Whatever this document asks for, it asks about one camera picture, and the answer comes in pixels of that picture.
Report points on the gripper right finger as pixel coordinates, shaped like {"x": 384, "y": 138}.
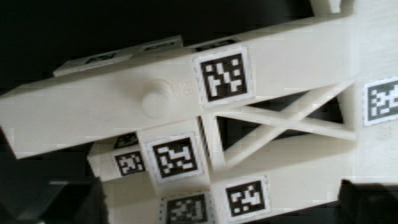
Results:
{"x": 366, "y": 203}

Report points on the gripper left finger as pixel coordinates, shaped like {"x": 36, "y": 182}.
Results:
{"x": 70, "y": 204}

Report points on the white chair back frame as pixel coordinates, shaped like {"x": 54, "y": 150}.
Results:
{"x": 292, "y": 94}

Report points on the white chair leg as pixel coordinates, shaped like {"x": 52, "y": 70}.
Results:
{"x": 116, "y": 158}
{"x": 185, "y": 209}
{"x": 117, "y": 56}

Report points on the white chair seat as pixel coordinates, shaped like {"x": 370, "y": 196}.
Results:
{"x": 174, "y": 157}

